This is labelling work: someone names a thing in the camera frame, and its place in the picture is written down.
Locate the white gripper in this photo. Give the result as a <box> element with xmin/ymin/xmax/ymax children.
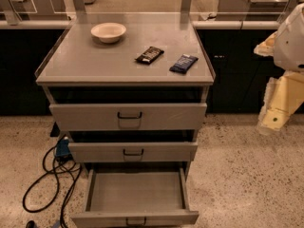
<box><xmin>254</xmin><ymin>4</ymin><xmax>304</xmax><ymax>135</ymax></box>

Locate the black chocolate rxbar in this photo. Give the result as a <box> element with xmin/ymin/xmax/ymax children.
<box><xmin>135</xmin><ymin>47</ymin><xmax>164</xmax><ymax>65</ymax></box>

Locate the blue rxbar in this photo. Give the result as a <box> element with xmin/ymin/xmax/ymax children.
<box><xmin>169</xmin><ymin>54</ymin><xmax>199</xmax><ymax>74</ymax></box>

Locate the grey drawer cabinet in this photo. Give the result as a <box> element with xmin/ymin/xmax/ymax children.
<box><xmin>34</xmin><ymin>12</ymin><xmax>217</xmax><ymax>179</ymax></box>

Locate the grey top drawer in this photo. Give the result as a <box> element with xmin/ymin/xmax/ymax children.
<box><xmin>49</xmin><ymin>104</ymin><xmax>206</xmax><ymax>131</ymax></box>

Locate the grey drawer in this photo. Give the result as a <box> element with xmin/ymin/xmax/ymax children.
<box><xmin>49</xmin><ymin>104</ymin><xmax>206</xmax><ymax>131</ymax></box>
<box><xmin>72</xmin><ymin>168</ymin><xmax>199</xmax><ymax>228</ymax></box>
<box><xmin>68</xmin><ymin>142</ymin><xmax>198</xmax><ymax>163</ymax></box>

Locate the grey bottom drawer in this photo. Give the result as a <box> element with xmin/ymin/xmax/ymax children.
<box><xmin>72</xmin><ymin>168</ymin><xmax>199</xmax><ymax>228</ymax></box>

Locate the grey middle drawer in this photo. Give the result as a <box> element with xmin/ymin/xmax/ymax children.
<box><xmin>68</xmin><ymin>142</ymin><xmax>198</xmax><ymax>163</ymax></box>

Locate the grey background table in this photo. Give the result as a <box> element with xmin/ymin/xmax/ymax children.
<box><xmin>216</xmin><ymin>0</ymin><xmax>289</xmax><ymax>21</ymax></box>

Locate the white ceramic bowl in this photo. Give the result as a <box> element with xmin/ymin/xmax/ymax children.
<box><xmin>91</xmin><ymin>23</ymin><xmax>126</xmax><ymax>44</ymax></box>

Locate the blue power box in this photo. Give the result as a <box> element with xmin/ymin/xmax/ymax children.
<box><xmin>55</xmin><ymin>137</ymin><xmax>70</xmax><ymax>158</ymax></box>

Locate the black floor cable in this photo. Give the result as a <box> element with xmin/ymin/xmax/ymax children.
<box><xmin>22</xmin><ymin>142</ymin><xmax>84</xmax><ymax>228</ymax></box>

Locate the white horizontal rail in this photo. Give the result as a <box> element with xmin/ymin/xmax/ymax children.
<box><xmin>0</xmin><ymin>20</ymin><xmax>280</xmax><ymax>29</ymax></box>

